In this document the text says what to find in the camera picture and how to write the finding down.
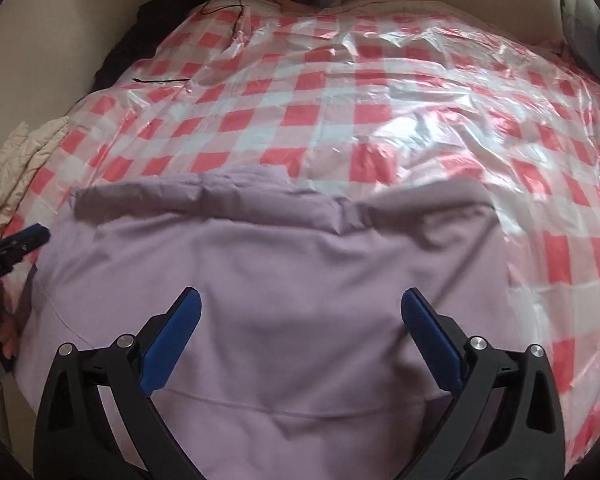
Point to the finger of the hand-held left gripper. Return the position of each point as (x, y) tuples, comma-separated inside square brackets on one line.
[(22, 240)]

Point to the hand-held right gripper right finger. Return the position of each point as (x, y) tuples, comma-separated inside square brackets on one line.
[(432, 332)]

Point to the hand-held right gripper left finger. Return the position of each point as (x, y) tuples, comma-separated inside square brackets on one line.
[(172, 330)]

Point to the lilac and purple jacket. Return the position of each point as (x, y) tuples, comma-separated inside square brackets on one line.
[(280, 270)]

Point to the person's left hand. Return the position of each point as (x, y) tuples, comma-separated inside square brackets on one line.
[(7, 335)]

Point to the cream quilted garment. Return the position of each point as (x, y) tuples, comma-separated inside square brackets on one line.
[(20, 160)]

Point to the black clothing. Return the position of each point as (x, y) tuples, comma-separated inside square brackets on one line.
[(130, 35)]

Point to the red white checkered plastic sheet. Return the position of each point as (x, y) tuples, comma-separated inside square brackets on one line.
[(380, 90)]

